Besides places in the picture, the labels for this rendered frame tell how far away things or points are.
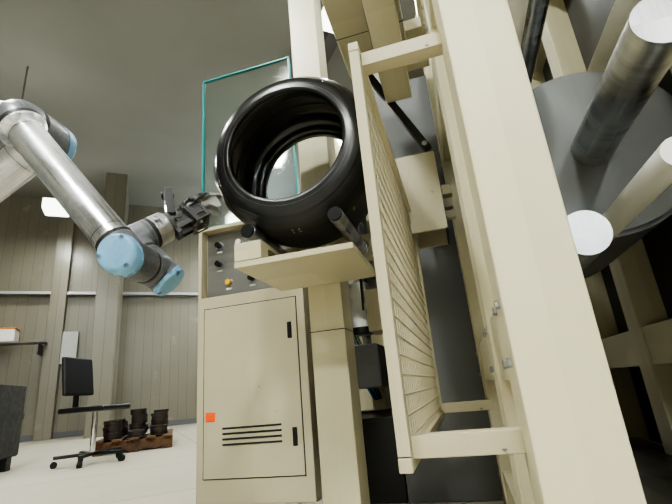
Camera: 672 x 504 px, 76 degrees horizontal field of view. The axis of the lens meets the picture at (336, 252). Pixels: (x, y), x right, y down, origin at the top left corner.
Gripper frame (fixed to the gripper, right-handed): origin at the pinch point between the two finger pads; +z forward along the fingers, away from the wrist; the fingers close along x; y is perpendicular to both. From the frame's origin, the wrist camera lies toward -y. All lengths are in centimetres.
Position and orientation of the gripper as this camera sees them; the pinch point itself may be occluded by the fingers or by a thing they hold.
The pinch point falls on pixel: (216, 195)
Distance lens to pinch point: 142.8
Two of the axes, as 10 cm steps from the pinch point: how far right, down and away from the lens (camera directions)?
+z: 6.0, -4.5, 6.6
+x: 3.2, -6.2, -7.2
